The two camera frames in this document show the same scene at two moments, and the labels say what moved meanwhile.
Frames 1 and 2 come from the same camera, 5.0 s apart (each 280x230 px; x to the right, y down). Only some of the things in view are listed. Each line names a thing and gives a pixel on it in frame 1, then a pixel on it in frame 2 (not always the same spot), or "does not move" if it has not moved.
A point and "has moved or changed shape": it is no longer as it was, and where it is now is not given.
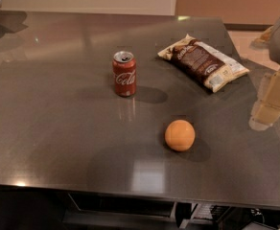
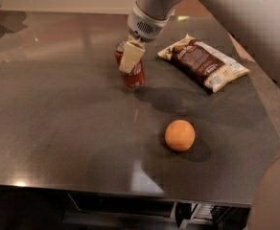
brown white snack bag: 211,67 does not move
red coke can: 125,70 has moved or changed shape
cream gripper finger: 275,96 to 131,55
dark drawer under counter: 89,211 does not move
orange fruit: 179,135 does not move
